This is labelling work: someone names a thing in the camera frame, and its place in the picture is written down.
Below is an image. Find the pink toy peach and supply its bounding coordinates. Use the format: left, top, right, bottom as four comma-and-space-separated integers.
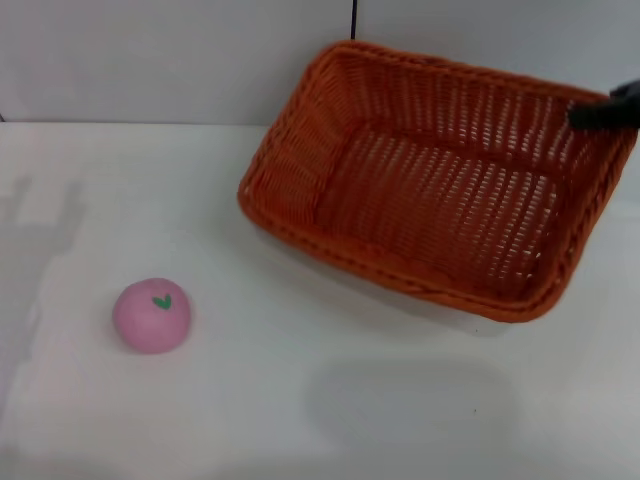
111, 277, 194, 356

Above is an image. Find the orange woven rectangular basket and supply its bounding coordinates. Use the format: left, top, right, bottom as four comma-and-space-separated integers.
237, 39, 640, 325

